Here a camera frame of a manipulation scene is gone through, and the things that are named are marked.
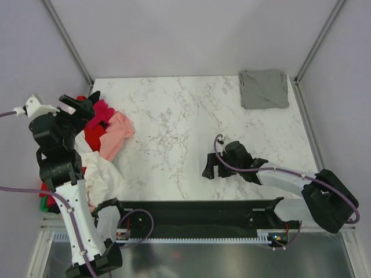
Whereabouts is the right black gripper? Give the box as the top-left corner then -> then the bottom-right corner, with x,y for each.
202,152 -> 241,180

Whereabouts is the left aluminium frame post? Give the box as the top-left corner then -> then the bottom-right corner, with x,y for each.
40,0 -> 94,88

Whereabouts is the aluminium frame post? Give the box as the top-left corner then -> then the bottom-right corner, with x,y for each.
293,0 -> 347,86
40,0 -> 94,88

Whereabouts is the light pink t shirt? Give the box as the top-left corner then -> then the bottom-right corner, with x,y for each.
99,111 -> 134,162

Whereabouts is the magenta t shirt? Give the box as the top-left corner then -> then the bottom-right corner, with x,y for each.
87,100 -> 115,129

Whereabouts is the white coca-cola t shirt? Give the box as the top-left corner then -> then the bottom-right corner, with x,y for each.
75,131 -> 127,207

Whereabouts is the red t shirt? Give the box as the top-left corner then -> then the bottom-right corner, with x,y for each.
33,114 -> 106,191

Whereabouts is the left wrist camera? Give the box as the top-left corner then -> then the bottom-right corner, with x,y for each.
13,94 -> 60,118

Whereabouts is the folded grey t shirt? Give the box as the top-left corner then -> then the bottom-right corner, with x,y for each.
238,69 -> 289,110

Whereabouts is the green t shirt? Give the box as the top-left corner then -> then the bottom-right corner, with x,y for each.
40,196 -> 60,214

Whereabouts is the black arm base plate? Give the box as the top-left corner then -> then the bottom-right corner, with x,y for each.
118,199 -> 299,238

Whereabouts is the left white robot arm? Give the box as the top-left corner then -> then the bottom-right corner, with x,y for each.
25,94 -> 127,277

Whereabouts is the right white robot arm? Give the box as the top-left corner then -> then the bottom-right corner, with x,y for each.
202,138 -> 360,233

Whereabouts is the white slotted cable duct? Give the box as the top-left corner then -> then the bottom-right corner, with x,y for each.
52,231 -> 272,244

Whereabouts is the right aluminium frame post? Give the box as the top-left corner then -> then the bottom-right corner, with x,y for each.
293,0 -> 347,86

